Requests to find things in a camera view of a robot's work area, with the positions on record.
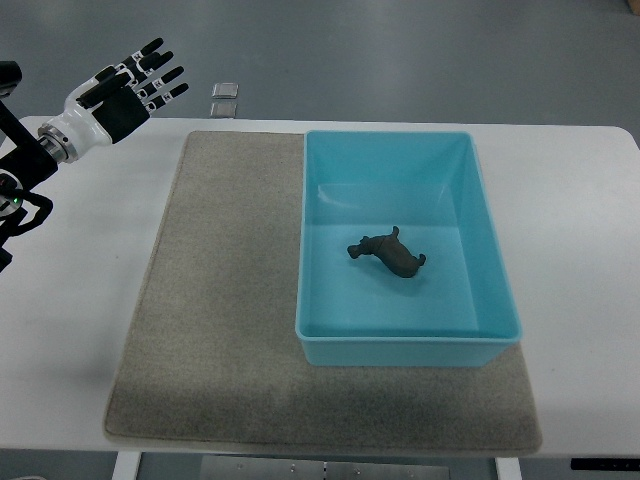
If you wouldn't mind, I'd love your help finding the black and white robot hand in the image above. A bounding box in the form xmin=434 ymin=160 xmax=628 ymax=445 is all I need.
xmin=38 ymin=38 xmax=188 ymax=163

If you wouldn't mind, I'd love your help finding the brown hippo toy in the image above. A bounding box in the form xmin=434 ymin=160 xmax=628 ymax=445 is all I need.
xmin=347 ymin=225 xmax=427 ymax=278

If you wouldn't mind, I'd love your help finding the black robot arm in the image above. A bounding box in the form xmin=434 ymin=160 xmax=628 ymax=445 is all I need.
xmin=1 ymin=103 xmax=58 ymax=270

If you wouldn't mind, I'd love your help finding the blue plastic box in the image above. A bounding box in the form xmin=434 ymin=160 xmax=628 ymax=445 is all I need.
xmin=295 ymin=131 xmax=522 ymax=367

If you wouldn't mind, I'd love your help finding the lower floor socket plate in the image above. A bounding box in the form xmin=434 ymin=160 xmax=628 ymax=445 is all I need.
xmin=210 ymin=101 xmax=237 ymax=119

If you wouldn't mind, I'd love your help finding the grey felt mat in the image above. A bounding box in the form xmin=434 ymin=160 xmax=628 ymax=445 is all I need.
xmin=104 ymin=132 xmax=542 ymax=456

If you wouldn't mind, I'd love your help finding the white left table leg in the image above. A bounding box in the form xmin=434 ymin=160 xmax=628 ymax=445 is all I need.
xmin=111 ymin=451 xmax=142 ymax=480

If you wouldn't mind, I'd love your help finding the white table leg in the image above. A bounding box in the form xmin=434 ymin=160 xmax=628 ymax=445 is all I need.
xmin=495 ymin=457 xmax=523 ymax=480
xmin=111 ymin=451 xmax=142 ymax=480

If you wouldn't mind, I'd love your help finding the metal table crossbar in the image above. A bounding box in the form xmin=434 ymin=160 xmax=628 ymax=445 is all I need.
xmin=199 ymin=455 xmax=451 ymax=480

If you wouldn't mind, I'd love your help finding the white right table leg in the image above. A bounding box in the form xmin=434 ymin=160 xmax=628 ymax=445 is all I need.
xmin=495 ymin=457 xmax=523 ymax=480

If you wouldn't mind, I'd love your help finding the black table control panel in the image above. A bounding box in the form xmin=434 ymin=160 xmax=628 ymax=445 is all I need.
xmin=570 ymin=458 xmax=640 ymax=472

